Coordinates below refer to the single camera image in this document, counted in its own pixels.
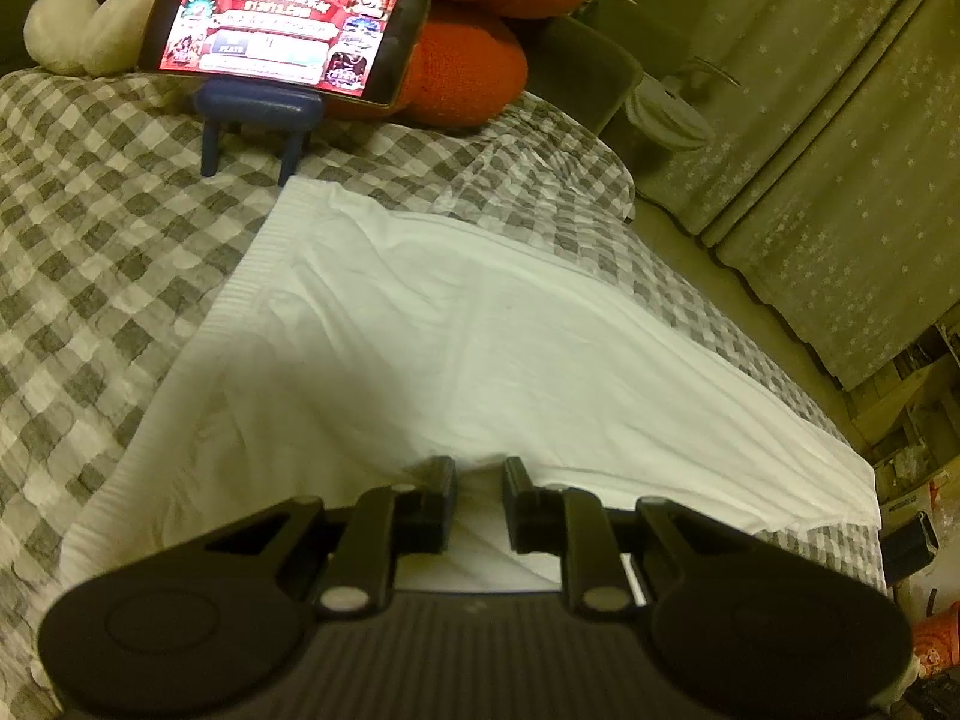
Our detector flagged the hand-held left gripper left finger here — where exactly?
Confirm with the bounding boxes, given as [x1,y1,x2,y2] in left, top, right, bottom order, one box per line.
[199,456,460,616]

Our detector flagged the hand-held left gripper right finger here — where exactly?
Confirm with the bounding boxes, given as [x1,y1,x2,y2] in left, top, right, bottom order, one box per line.
[501,456,762,614]

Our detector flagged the white garment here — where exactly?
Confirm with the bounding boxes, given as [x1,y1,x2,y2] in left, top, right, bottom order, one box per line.
[56,176,882,601]

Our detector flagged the black box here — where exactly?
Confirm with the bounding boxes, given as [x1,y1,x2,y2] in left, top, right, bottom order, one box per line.
[879,511,940,578]

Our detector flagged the wooden bookshelf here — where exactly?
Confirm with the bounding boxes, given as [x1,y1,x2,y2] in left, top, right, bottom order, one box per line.
[844,315,960,526]

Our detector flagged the grey white checked blanket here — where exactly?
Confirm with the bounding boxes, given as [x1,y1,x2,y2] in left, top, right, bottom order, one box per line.
[0,64,901,720]

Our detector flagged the star print curtain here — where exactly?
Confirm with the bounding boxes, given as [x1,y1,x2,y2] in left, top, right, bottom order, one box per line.
[705,0,960,391]
[637,0,931,237]

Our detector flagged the dark blue phone stand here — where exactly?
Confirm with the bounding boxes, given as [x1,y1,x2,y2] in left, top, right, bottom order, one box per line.
[191,75,325,188]

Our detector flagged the red plush cushion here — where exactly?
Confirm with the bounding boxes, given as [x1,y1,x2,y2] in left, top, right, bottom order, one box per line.
[225,0,597,128]

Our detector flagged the red printed bag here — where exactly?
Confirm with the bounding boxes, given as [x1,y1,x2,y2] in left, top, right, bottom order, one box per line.
[911,600,960,687]

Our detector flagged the smartphone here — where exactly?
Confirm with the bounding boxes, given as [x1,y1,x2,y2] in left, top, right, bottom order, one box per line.
[136,0,432,107]

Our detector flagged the white fluffy earmuffs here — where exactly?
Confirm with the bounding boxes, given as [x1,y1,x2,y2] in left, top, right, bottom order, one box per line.
[22,0,188,77]

